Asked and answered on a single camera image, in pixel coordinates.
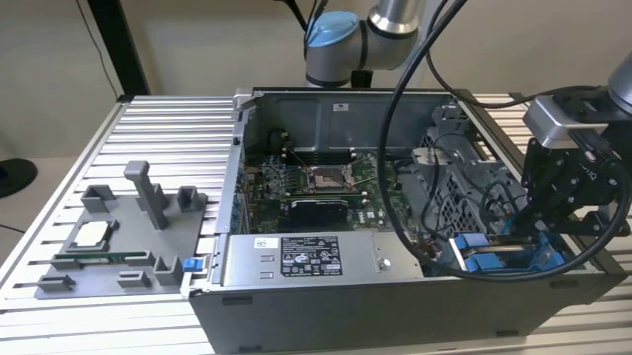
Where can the black graphics card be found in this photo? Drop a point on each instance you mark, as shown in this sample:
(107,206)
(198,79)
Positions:
(318,212)

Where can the black round monitor foot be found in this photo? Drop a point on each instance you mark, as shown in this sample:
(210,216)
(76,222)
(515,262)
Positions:
(15,177)

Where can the hard disk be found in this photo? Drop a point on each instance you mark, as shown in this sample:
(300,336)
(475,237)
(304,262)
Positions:
(545,255)

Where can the silver CPU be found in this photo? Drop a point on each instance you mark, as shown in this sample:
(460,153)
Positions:
(94,233)

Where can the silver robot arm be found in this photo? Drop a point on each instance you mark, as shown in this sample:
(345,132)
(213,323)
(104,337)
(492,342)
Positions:
(390,18)

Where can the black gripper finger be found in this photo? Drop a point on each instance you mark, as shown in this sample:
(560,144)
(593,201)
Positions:
(583,223)
(548,177)

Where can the CPU socket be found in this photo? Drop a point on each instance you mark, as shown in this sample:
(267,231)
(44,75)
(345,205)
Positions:
(326,181)

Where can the silver power supply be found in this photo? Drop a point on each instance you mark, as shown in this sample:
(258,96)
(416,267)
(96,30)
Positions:
(321,259)

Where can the thin metal locking lever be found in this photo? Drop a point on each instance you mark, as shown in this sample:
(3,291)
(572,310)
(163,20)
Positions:
(302,158)
(365,180)

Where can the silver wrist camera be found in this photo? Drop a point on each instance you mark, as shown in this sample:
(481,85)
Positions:
(553,122)

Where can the black RAM slot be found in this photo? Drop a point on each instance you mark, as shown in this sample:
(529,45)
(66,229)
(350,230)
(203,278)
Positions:
(321,148)
(321,152)
(296,189)
(336,161)
(321,193)
(336,156)
(356,197)

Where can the green RAM stick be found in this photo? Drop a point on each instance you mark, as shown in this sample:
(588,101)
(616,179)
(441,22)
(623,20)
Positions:
(103,256)

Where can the metal disk bay cage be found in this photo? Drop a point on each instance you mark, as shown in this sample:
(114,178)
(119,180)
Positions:
(444,177)

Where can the grey parts rack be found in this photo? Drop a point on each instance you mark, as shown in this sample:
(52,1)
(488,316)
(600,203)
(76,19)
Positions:
(118,211)

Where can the black upright pole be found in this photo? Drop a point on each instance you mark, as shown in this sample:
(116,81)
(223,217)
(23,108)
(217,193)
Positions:
(118,48)

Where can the blue case latch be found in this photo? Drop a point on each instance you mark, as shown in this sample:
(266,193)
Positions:
(193,265)

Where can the dark grey PC case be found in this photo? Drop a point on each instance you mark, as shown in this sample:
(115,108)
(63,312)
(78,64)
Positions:
(345,314)

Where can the green motherboard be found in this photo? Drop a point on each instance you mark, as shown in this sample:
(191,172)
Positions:
(380,192)

